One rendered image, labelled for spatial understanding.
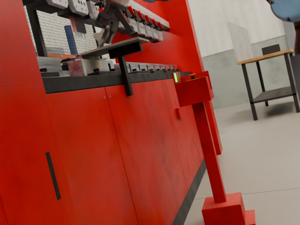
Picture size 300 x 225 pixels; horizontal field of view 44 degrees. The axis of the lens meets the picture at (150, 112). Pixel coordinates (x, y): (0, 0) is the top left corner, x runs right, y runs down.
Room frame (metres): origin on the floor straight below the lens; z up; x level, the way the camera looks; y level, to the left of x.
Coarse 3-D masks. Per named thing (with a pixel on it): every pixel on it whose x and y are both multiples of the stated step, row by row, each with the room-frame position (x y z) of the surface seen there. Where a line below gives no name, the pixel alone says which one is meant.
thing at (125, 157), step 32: (64, 96) 1.09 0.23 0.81; (96, 96) 1.32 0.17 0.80; (128, 96) 1.65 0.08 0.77; (160, 96) 2.23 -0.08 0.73; (64, 128) 1.05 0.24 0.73; (96, 128) 1.25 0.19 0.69; (128, 128) 1.56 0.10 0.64; (160, 128) 2.06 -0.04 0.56; (192, 128) 3.04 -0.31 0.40; (64, 160) 1.01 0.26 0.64; (96, 160) 1.20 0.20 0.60; (128, 160) 1.47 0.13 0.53; (160, 160) 1.91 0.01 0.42; (192, 160) 2.73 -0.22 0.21; (96, 192) 1.14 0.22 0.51; (128, 192) 1.39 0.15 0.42; (160, 192) 1.78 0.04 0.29; (192, 192) 2.49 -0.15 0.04; (96, 224) 1.09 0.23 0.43; (128, 224) 1.32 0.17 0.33; (160, 224) 1.67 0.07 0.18
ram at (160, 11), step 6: (138, 0) 2.74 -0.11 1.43; (156, 0) 3.39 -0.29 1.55; (132, 6) 2.53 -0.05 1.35; (144, 6) 2.87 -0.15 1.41; (150, 6) 3.10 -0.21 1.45; (156, 6) 3.33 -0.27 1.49; (162, 6) 3.63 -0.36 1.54; (144, 12) 2.83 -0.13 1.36; (156, 12) 3.27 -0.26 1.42; (162, 12) 3.56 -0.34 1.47; (156, 18) 3.21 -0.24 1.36; (162, 18) 3.49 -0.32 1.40; (162, 24) 3.43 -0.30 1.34
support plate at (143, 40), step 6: (120, 42) 1.55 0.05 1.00; (126, 42) 1.55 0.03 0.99; (132, 42) 1.59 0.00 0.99; (144, 42) 1.68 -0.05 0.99; (96, 48) 1.58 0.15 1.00; (102, 48) 1.58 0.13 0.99; (108, 48) 1.60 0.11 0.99; (84, 54) 1.61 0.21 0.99; (90, 54) 1.65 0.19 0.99; (96, 54) 1.70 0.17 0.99; (102, 54) 1.75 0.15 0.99
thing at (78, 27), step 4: (72, 16) 1.64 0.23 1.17; (76, 16) 1.68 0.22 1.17; (72, 20) 1.65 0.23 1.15; (76, 20) 1.66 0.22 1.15; (80, 20) 1.71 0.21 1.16; (72, 24) 1.65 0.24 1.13; (76, 24) 1.65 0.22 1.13; (80, 24) 1.70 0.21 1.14; (72, 28) 1.65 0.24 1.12; (76, 28) 1.64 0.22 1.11; (80, 28) 1.69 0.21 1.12; (84, 28) 1.73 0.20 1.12; (76, 32) 1.66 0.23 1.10; (80, 32) 1.68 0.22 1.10; (84, 32) 1.72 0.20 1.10; (76, 36) 1.65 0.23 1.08; (80, 36) 1.69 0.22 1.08; (84, 36) 1.73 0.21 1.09
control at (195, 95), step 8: (200, 72) 2.04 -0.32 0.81; (184, 80) 2.07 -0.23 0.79; (192, 80) 1.86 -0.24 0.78; (200, 80) 1.85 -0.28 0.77; (208, 80) 2.03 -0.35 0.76; (176, 88) 1.88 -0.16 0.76; (184, 88) 1.87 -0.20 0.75; (192, 88) 1.86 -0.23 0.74; (200, 88) 1.85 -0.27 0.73; (208, 88) 1.85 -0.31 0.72; (184, 96) 1.87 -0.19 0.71; (192, 96) 1.86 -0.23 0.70; (200, 96) 1.85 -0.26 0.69; (208, 96) 1.84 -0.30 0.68; (184, 104) 1.88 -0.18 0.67
